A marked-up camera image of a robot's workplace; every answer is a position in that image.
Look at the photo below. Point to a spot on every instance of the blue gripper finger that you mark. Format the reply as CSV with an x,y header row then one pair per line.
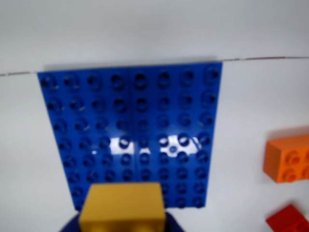
x,y
172,224
73,224

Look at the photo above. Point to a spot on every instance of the yellow 2x2 block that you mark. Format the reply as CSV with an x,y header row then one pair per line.
x,y
123,205

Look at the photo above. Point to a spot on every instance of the red 2x2 block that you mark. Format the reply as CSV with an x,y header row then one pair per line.
x,y
287,221

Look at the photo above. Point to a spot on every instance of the orange 2x4 block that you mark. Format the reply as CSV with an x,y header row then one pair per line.
x,y
287,159

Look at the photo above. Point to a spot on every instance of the blue 8x8 studded baseplate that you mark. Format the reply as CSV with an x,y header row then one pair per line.
x,y
154,108

